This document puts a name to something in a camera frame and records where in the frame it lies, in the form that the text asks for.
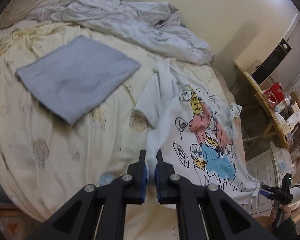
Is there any wooden side table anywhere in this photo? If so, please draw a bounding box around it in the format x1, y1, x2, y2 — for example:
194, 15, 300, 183
235, 64, 291, 152

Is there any crumpled white duvet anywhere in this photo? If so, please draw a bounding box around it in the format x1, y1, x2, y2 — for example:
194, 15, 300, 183
26, 0, 214, 65

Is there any red box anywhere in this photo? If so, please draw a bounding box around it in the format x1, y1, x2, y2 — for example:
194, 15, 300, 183
263, 82, 285, 109

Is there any cream cartoon print blanket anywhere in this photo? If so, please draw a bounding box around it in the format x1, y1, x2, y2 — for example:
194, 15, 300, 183
0, 21, 241, 240

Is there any white cabinet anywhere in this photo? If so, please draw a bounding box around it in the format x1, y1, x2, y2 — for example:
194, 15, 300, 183
245, 145, 295, 217

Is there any black and white appliance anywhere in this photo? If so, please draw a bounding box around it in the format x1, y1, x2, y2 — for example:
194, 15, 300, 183
252, 39, 292, 85

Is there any grey and black sweatshirt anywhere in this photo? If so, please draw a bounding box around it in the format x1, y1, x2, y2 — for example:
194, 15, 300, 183
16, 36, 141, 126

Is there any white cartoon print t-shirt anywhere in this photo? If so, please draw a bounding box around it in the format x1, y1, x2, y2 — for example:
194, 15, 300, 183
134, 59, 260, 205

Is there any beige pillow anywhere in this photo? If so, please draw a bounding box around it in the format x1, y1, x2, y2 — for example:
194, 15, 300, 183
0, 0, 61, 29

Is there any person's right hand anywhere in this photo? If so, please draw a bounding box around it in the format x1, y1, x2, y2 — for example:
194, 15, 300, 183
270, 202, 292, 227

